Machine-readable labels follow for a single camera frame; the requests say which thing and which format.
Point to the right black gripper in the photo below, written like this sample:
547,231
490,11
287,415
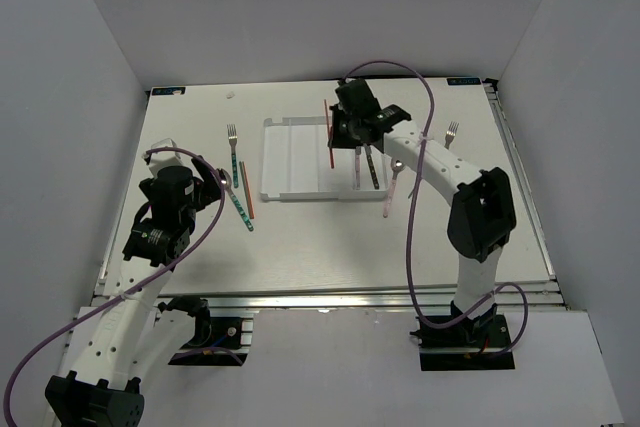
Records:
337,140

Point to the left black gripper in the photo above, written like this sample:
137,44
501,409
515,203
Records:
208,190

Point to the spoon with teal handle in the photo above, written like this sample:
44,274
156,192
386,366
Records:
226,181

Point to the knife with dark handle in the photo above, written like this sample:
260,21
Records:
371,167

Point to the knife with pink handle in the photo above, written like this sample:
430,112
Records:
357,167

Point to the orange chopstick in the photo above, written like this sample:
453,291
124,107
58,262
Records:
328,131
249,201

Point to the spoon with pink handle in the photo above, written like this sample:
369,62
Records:
396,168

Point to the fork with teal handle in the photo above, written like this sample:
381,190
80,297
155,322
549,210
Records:
232,139

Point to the fork with dark handle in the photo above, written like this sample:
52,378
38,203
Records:
450,134

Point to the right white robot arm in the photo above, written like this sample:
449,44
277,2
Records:
482,213

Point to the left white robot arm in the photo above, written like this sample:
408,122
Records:
138,336

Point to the white divided utensil tray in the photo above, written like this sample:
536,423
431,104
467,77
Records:
297,165

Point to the left corner label sticker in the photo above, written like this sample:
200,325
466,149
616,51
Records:
168,91

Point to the corner label sticker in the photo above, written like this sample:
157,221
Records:
463,81
168,91

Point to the right corner label sticker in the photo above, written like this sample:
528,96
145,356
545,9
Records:
463,81

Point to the aluminium rail frame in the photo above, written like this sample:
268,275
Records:
342,254

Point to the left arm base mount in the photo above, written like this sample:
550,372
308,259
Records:
216,340

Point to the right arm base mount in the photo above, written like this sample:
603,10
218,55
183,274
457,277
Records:
452,350

